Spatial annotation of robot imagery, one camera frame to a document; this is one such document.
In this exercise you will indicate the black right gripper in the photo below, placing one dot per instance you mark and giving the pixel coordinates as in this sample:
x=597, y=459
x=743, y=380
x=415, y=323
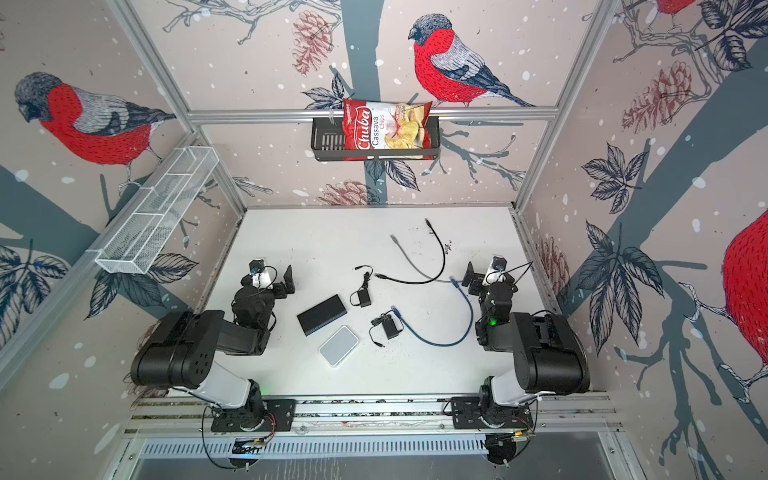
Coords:
x=480, y=284

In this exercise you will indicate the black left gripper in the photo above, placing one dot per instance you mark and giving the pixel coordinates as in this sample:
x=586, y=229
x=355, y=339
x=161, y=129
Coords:
x=278, y=285

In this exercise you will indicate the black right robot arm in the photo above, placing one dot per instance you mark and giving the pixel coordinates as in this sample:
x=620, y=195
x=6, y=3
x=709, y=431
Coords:
x=548, y=358

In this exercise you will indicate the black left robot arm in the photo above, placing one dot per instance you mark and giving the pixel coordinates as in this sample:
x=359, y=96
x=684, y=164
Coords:
x=180, y=353

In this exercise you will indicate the red cassava chips bag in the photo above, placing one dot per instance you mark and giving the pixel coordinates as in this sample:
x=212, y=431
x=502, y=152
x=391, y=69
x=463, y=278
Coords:
x=378, y=126

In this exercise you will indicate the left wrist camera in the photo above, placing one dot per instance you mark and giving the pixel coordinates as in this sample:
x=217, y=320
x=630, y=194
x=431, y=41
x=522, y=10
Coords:
x=256, y=267

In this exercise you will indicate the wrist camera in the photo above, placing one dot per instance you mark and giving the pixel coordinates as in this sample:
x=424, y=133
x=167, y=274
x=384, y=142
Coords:
x=256, y=267
x=498, y=264

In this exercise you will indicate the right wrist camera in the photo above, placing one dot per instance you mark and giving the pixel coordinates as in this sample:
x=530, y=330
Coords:
x=498, y=264

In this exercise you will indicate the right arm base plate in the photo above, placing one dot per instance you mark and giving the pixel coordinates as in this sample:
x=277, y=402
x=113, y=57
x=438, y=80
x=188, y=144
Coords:
x=472, y=412

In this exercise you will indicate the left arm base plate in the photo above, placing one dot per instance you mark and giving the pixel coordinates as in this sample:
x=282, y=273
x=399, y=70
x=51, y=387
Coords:
x=271, y=415

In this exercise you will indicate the white wire mesh shelf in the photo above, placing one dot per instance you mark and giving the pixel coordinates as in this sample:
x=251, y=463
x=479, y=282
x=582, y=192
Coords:
x=142, y=236

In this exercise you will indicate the black wall basket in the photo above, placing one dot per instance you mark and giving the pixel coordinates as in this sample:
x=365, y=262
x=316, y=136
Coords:
x=328, y=144

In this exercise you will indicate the aluminium mounting rail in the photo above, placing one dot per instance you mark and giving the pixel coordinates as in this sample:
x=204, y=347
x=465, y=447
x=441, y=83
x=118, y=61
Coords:
x=376, y=415

